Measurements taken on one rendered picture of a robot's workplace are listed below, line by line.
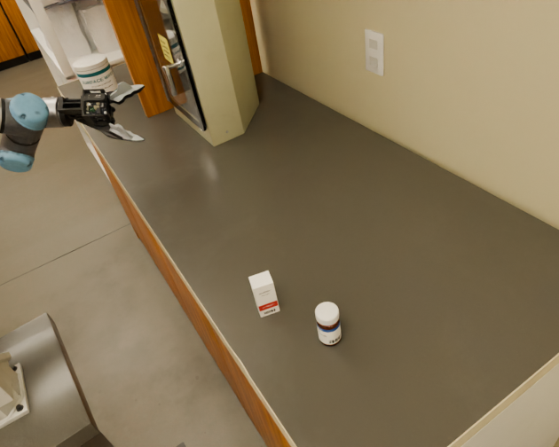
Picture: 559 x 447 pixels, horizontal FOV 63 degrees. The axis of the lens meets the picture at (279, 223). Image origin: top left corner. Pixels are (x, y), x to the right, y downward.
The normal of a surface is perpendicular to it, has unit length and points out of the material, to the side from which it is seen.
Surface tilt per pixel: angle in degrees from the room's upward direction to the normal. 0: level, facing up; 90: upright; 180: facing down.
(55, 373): 0
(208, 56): 90
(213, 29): 90
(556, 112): 90
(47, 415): 0
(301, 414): 0
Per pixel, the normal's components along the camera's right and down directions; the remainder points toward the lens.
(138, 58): 0.53, 0.50
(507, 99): -0.84, 0.44
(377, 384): -0.15, -0.74
